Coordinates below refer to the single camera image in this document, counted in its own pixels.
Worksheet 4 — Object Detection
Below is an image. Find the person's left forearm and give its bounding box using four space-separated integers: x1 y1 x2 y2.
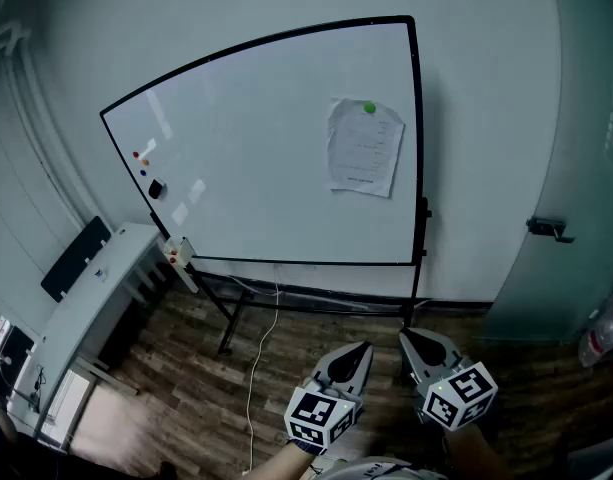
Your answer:
244 437 328 480

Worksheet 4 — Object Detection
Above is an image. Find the dark metal door handle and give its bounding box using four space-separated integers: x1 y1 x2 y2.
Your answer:
525 215 576 244

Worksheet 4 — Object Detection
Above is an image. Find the black desk divider panel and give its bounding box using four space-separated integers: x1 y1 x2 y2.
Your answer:
39 215 113 304

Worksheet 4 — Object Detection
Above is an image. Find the computer monitor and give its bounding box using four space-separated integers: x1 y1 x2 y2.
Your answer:
0 316 36 400

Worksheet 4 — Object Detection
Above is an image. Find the person's right forearm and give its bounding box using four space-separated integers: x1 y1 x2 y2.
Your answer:
443 423 515 480

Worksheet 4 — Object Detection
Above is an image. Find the white marker holder box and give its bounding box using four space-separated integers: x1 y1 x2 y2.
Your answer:
162 236 196 269

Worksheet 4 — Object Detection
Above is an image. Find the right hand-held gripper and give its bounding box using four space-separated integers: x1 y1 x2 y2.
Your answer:
398 327 500 433

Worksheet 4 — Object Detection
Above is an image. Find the frosted glass door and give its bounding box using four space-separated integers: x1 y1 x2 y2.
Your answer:
480 0 613 345

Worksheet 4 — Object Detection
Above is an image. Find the white floor cable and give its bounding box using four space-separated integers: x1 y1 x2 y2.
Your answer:
245 264 282 473

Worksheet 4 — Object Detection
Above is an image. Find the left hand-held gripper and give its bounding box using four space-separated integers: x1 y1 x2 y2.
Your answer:
283 341 376 457

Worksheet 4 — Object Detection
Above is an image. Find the white desk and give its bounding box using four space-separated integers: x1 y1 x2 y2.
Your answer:
33 221 173 442

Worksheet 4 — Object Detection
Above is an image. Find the clear plastic bottle red label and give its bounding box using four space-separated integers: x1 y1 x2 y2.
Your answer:
577 311 613 369

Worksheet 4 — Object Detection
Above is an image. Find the black-framed whiteboard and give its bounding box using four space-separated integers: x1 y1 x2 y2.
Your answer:
99 14 428 268

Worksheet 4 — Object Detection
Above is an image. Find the white printed paper sheet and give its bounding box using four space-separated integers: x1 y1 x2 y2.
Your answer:
326 97 407 200

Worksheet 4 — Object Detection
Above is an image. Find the person's white shirt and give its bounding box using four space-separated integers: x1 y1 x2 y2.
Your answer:
313 456 450 480

